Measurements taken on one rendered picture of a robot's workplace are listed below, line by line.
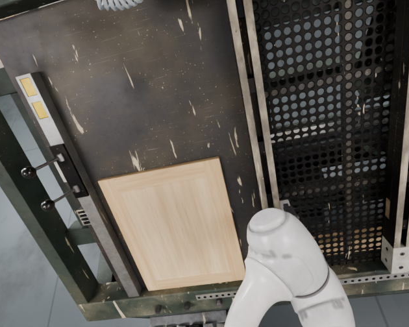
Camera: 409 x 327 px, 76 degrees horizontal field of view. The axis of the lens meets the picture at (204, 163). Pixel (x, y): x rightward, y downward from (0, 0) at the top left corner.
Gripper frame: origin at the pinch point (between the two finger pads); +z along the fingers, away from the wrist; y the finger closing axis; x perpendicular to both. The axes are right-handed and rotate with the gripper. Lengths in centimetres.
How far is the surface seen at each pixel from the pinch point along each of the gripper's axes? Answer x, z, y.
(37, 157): 250, 197, -21
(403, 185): -35.7, 1.6, 0.4
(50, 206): 72, -7, 19
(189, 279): 42, 6, -34
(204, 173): 24.1, 6.5, 14.1
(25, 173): 73, -8, 31
